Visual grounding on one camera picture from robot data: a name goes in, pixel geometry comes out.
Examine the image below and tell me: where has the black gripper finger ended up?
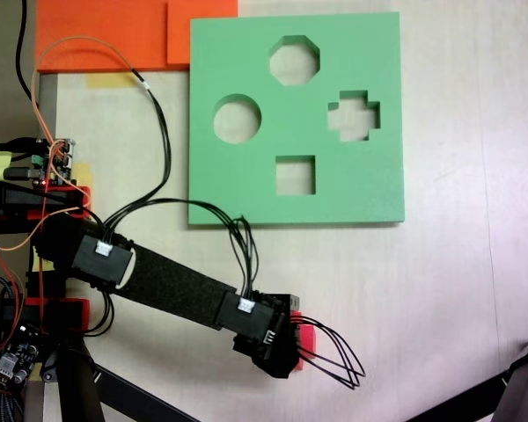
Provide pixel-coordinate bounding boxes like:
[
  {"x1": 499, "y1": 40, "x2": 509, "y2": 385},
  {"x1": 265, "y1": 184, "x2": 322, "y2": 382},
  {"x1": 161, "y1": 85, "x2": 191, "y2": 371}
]
[{"x1": 272, "y1": 292, "x2": 304, "y2": 314}]

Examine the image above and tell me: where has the red cross columnar block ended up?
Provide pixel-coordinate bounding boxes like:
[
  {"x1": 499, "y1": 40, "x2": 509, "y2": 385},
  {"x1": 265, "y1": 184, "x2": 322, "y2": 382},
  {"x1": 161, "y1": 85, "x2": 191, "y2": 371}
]
[{"x1": 290, "y1": 324, "x2": 320, "y2": 373}]

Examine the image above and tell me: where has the large flat orange block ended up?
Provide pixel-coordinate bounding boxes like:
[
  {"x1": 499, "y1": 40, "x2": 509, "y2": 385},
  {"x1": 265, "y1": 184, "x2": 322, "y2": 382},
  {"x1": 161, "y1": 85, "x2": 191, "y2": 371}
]
[{"x1": 34, "y1": 0, "x2": 190, "y2": 74}]

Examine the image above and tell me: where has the green shape sorting board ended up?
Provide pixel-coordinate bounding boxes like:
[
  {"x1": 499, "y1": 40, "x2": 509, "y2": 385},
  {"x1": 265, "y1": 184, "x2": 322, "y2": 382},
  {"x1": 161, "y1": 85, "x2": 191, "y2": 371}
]
[{"x1": 187, "y1": 11, "x2": 406, "y2": 229}]

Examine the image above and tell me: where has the black tripod brace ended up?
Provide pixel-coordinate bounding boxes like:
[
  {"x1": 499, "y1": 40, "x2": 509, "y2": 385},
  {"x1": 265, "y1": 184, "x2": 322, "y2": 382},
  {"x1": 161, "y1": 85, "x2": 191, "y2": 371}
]
[
  {"x1": 407, "y1": 376, "x2": 511, "y2": 422},
  {"x1": 92, "y1": 363, "x2": 202, "y2": 422}
]

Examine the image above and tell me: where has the red table clamp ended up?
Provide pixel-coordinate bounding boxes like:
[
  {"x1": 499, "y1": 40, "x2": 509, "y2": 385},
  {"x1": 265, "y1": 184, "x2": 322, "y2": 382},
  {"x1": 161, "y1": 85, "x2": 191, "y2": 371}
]
[
  {"x1": 24, "y1": 184, "x2": 92, "y2": 220},
  {"x1": 26, "y1": 297, "x2": 92, "y2": 331}
]

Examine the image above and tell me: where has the small yellow tape piece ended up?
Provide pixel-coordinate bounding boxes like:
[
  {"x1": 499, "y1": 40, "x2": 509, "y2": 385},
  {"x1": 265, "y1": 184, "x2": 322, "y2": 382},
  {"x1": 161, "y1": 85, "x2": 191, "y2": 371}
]
[{"x1": 72, "y1": 162, "x2": 93, "y2": 188}]

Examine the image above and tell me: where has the small black circuit board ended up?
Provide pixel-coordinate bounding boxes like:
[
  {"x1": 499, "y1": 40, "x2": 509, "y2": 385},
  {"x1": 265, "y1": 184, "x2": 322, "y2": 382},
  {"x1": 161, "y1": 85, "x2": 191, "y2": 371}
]
[{"x1": 0, "y1": 324, "x2": 43, "y2": 388}]

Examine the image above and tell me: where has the wide yellow tape strip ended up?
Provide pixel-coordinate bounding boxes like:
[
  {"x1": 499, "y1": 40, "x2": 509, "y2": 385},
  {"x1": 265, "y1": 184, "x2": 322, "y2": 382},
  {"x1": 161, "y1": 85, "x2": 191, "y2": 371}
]
[{"x1": 86, "y1": 73, "x2": 136, "y2": 89}]

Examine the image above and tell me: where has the black arm wire bundle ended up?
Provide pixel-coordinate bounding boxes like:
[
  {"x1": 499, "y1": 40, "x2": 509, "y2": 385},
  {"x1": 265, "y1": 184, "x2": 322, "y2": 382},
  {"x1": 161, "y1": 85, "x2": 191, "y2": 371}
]
[{"x1": 97, "y1": 198, "x2": 260, "y2": 309}]

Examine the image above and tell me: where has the black gripper wire loop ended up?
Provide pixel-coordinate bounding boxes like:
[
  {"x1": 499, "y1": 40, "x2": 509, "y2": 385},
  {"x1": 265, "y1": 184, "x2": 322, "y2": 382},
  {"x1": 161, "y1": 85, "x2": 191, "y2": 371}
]
[{"x1": 289, "y1": 312, "x2": 367, "y2": 390}]

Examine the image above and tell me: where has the black wire with white marks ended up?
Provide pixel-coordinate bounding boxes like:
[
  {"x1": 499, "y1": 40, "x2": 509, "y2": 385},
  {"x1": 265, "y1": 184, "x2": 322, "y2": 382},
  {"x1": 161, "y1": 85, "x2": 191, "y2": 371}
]
[{"x1": 100, "y1": 69, "x2": 173, "y2": 247}]

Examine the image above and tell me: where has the circuit board with orange wires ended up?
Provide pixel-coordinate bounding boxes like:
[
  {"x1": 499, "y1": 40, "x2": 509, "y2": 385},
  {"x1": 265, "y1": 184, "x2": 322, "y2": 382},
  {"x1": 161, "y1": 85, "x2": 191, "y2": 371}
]
[{"x1": 30, "y1": 138, "x2": 78, "y2": 186}]

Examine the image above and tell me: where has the braided grey cable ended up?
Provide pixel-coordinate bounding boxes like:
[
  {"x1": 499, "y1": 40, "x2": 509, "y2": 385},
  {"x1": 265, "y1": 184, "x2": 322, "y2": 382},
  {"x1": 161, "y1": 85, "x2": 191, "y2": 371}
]
[{"x1": 0, "y1": 389, "x2": 14, "y2": 422}]

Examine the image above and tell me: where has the long orange wire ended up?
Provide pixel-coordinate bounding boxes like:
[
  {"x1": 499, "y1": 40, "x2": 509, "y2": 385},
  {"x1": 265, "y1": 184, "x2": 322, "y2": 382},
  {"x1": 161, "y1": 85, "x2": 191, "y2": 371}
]
[{"x1": 30, "y1": 35, "x2": 137, "y2": 153}]

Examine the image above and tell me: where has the thick black cable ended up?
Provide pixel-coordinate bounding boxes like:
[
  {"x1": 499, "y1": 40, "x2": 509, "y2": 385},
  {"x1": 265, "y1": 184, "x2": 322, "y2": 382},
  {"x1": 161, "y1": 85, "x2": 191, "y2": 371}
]
[{"x1": 15, "y1": 0, "x2": 34, "y2": 100}]

